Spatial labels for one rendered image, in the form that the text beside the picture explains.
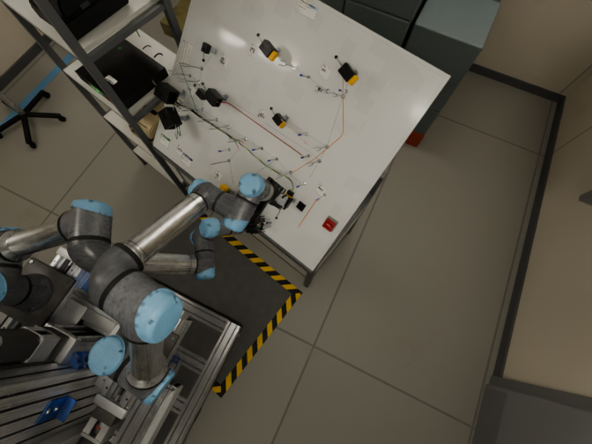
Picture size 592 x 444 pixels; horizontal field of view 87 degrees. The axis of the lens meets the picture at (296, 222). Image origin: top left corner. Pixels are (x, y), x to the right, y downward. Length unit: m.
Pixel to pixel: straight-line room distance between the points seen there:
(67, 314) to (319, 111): 1.37
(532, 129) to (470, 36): 1.61
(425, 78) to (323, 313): 1.74
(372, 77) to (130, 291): 1.10
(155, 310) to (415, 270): 2.21
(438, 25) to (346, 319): 2.05
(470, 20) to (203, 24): 1.64
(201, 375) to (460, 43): 2.64
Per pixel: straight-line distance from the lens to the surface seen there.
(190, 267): 1.23
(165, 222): 0.93
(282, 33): 1.52
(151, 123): 2.17
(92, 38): 1.73
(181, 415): 2.36
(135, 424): 1.51
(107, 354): 1.20
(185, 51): 1.83
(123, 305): 0.79
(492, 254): 3.01
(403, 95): 1.33
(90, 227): 1.14
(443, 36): 2.40
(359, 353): 2.50
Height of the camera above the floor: 2.44
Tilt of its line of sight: 71 degrees down
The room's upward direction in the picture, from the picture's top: 4 degrees clockwise
